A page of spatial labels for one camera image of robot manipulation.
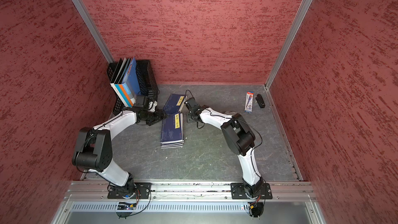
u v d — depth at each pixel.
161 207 0.71
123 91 0.82
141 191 0.75
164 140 0.87
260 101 1.09
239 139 0.53
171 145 0.88
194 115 0.79
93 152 0.46
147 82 1.11
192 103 0.77
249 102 1.09
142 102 0.75
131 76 0.83
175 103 1.07
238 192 0.74
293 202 0.76
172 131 0.90
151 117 0.80
